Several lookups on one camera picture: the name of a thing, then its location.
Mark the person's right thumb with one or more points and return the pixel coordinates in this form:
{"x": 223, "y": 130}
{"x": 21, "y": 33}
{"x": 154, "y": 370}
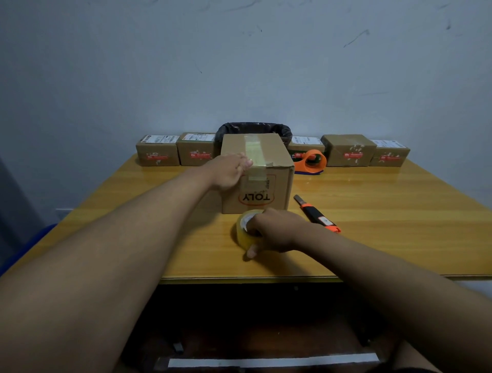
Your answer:
{"x": 255, "y": 251}

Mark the small unlabelled cardboard box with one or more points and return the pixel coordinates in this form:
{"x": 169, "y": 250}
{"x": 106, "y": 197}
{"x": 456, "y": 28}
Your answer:
{"x": 349, "y": 150}

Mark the person's right hand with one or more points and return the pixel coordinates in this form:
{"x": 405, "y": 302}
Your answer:
{"x": 280, "y": 230}

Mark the person's left forearm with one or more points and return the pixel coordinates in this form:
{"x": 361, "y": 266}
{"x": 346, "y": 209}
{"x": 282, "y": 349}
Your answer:
{"x": 115, "y": 253}

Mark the person's left fingers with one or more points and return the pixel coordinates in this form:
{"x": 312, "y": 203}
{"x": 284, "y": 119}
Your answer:
{"x": 245, "y": 161}

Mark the orange black utility knife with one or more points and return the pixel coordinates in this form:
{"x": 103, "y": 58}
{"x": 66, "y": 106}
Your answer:
{"x": 317, "y": 215}

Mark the large taped cardboard box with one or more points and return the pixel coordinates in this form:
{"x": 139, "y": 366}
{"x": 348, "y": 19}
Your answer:
{"x": 275, "y": 180}

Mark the person's left hand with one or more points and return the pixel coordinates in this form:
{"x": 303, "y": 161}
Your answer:
{"x": 225, "y": 173}

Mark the clear packing tape roll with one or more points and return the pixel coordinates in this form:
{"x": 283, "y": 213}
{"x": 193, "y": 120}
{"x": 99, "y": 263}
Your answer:
{"x": 243, "y": 232}

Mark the orange tape dispenser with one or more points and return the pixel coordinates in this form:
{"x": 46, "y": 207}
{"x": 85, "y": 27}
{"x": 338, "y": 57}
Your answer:
{"x": 309, "y": 163}

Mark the person's right forearm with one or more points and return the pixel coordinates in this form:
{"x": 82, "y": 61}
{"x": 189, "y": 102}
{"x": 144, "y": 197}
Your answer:
{"x": 403, "y": 292}

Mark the bin with black bag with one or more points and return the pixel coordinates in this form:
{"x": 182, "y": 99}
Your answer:
{"x": 250, "y": 128}

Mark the small labelled cardboard box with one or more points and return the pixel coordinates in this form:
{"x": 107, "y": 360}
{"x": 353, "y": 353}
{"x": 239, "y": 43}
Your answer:
{"x": 305, "y": 143}
{"x": 157, "y": 153}
{"x": 390, "y": 153}
{"x": 196, "y": 150}

